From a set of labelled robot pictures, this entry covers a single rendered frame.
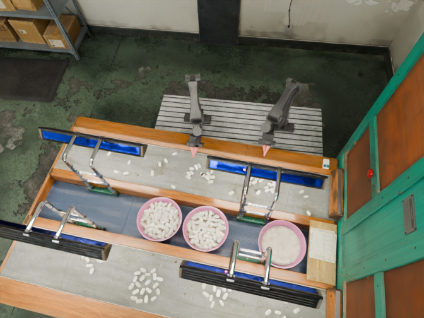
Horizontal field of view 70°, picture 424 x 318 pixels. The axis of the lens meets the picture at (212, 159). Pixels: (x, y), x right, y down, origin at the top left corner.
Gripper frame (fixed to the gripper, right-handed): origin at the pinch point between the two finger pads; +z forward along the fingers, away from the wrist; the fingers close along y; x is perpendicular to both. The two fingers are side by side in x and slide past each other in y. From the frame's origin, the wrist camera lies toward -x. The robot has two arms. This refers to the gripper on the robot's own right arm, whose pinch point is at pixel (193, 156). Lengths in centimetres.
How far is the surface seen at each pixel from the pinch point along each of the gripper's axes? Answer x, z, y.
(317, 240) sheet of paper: -21, 31, 80
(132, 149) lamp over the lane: -30.9, -5.2, -28.0
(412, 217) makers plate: -81, -11, 92
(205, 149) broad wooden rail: 10.0, -3.4, 5.4
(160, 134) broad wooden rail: 13.3, -7.8, -27.2
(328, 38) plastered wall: 182, -114, 97
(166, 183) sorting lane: -6.1, 18.9, -13.7
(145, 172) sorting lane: -3.2, 15.4, -29.4
